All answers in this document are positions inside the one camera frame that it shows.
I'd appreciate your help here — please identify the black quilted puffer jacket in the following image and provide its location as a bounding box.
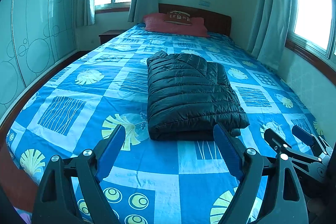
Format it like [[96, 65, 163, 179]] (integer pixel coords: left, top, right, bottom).
[[147, 51, 249, 141]]

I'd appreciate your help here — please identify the right window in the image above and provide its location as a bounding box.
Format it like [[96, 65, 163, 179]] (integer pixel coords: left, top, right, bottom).
[[289, 0, 335, 63]]

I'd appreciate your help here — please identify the grey curtain right of bed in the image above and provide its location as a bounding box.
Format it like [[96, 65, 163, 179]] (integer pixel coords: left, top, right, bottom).
[[247, 0, 291, 71]]

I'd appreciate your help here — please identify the dark wooden nightstand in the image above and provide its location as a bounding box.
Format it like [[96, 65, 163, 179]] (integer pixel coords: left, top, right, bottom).
[[98, 30, 126, 45]]

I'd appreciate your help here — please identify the dark wooden headboard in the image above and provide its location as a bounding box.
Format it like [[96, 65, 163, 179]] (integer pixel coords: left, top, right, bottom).
[[158, 3, 232, 37]]

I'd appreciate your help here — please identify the red pillow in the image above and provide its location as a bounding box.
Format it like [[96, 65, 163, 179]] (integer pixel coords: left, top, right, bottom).
[[143, 13, 209, 38]]

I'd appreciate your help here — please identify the small brown embroidered cushion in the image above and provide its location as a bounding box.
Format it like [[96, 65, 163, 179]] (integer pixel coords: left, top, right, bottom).
[[163, 10, 192, 26]]

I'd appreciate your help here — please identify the white sliding wardrobe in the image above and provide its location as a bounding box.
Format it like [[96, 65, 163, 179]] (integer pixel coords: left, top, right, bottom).
[[1, 0, 76, 114]]

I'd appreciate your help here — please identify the wooden bed frame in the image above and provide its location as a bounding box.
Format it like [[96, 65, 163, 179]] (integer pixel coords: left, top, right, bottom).
[[1, 51, 88, 212]]

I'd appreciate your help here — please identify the white wall socket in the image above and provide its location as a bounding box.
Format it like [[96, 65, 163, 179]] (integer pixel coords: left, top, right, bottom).
[[199, 0, 210, 7]]

